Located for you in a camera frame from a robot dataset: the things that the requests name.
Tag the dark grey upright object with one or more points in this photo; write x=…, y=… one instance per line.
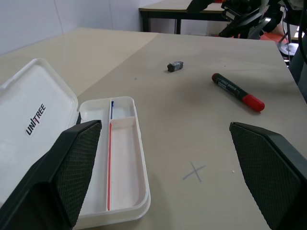
x=299, y=67

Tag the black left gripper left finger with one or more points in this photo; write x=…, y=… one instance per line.
x=48, y=182

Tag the black marker with red cap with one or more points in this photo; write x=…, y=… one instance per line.
x=230, y=87

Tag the small blue strip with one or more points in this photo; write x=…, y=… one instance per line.
x=112, y=105

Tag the white Unitree pencil case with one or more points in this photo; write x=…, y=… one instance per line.
x=36, y=91

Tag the beige table with black frame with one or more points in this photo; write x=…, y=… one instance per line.
x=168, y=6

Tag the black equipment on stand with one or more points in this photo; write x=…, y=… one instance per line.
x=242, y=16

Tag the round grey stand base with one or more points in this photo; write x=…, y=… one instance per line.
x=287, y=49

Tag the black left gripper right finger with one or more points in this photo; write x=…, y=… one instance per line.
x=271, y=172

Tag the thin red rod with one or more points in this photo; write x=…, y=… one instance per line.
x=109, y=167

